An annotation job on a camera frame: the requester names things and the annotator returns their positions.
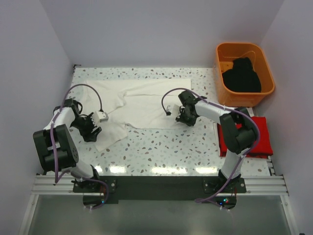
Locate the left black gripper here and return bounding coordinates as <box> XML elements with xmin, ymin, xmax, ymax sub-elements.
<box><xmin>70</xmin><ymin>112</ymin><xmax>102</xmax><ymax>142</ymax></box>

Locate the white t shirt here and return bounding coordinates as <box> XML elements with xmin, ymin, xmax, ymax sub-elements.
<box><xmin>80</xmin><ymin>78</ymin><xmax>191</xmax><ymax>152</ymax></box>

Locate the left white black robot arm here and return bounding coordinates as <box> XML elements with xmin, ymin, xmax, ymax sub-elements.
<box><xmin>33</xmin><ymin>98</ymin><xmax>108</xmax><ymax>193</ymax></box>

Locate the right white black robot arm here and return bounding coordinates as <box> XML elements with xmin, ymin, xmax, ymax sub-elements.
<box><xmin>176</xmin><ymin>91</ymin><xmax>260</xmax><ymax>192</ymax></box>

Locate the black garment in bin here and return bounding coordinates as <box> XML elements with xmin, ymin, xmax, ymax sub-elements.
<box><xmin>222</xmin><ymin>57</ymin><xmax>262</xmax><ymax>93</ymax></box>

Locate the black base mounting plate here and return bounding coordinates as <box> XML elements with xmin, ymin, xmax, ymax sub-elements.
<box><xmin>72</xmin><ymin>176</ymin><xmax>247</xmax><ymax>209</ymax></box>

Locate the orange plastic bin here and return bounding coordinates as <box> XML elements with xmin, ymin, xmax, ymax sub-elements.
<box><xmin>213</xmin><ymin>42</ymin><xmax>275</xmax><ymax>107</ymax></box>

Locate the folded red t shirt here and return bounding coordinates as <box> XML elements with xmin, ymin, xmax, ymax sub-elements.
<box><xmin>217</xmin><ymin>117</ymin><xmax>273</xmax><ymax>159</ymax></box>

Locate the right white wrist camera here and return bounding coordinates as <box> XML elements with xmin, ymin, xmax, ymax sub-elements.
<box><xmin>168</xmin><ymin>104</ymin><xmax>180</xmax><ymax>117</ymax></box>

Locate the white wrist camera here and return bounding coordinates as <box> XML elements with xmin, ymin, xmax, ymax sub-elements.
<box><xmin>168</xmin><ymin>104</ymin><xmax>180</xmax><ymax>117</ymax></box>
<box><xmin>92</xmin><ymin>111</ymin><xmax>109</xmax><ymax>123</ymax></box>

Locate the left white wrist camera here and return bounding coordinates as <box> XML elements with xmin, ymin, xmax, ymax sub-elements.
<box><xmin>92</xmin><ymin>111</ymin><xmax>109</xmax><ymax>123</ymax></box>

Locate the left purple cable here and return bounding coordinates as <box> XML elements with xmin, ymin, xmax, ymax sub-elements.
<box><xmin>50</xmin><ymin>83</ymin><xmax>110</xmax><ymax>210</ymax></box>

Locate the purple cable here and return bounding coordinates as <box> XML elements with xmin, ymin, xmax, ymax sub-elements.
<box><xmin>161</xmin><ymin>87</ymin><xmax>260</xmax><ymax>204</ymax></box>
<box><xmin>50</xmin><ymin>83</ymin><xmax>110</xmax><ymax>210</ymax></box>

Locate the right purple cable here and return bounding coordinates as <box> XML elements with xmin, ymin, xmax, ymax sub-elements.
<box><xmin>161</xmin><ymin>87</ymin><xmax>260</xmax><ymax>204</ymax></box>

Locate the aluminium extrusion rail frame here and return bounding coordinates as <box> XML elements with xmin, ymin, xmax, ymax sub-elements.
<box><xmin>18</xmin><ymin>156</ymin><xmax>296</xmax><ymax>235</ymax></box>

